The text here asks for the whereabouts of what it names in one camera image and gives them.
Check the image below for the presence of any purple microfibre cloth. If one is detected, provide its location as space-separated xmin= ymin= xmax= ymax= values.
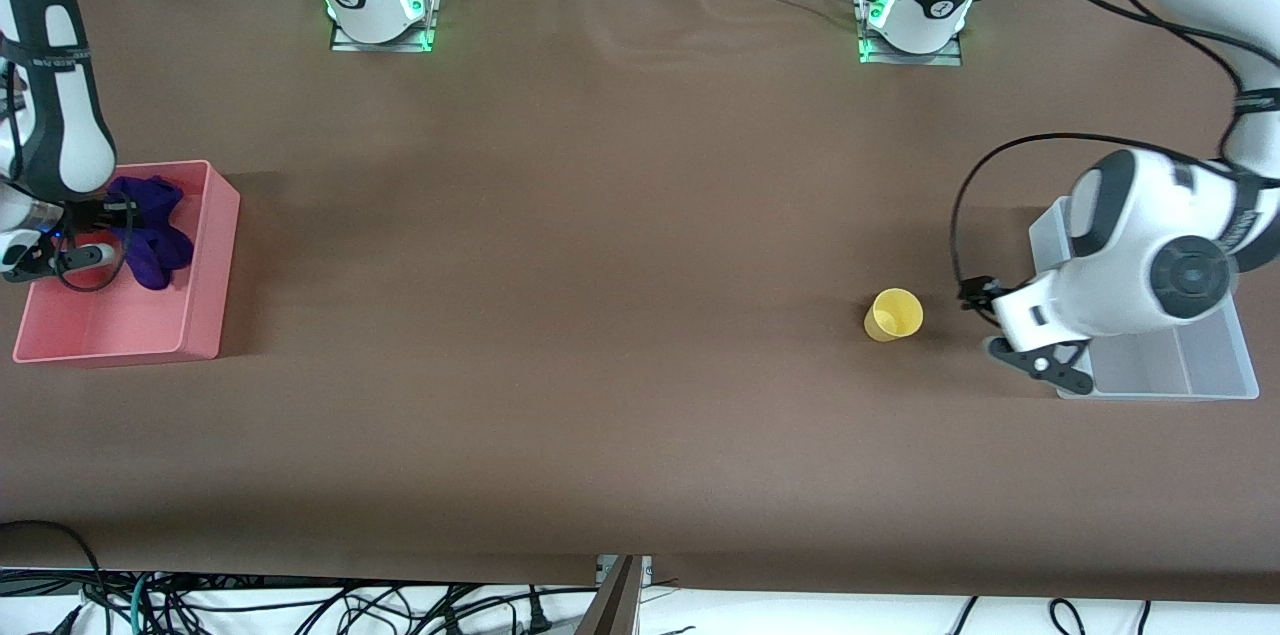
xmin=105 ymin=175 xmax=196 ymax=292

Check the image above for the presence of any yellow plastic cup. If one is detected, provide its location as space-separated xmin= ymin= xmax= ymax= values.
xmin=863 ymin=288 xmax=925 ymax=344

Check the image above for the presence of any pink plastic bin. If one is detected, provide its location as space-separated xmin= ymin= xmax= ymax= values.
xmin=12 ymin=160 xmax=242 ymax=366

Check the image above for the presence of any clear plastic bin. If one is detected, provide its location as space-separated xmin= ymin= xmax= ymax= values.
xmin=1028 ymin=196 xmax=1261 ymax=402

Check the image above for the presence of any brown table cover sheet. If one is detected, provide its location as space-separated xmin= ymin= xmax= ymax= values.
xmin=0 ymin=0 xmax=1280 ymax=606

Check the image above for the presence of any metal bracket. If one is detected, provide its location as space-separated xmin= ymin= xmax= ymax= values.
xmin=596 ymin=555 xmax=653 ymax=588

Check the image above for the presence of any brown table post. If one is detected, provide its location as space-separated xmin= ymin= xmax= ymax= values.
xmin=575 ymin=555 xmax=643 ymax=635

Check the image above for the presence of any black plug cable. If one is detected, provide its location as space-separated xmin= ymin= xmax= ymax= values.
xmin=518 ymin=588 xmax=553 ymax=635

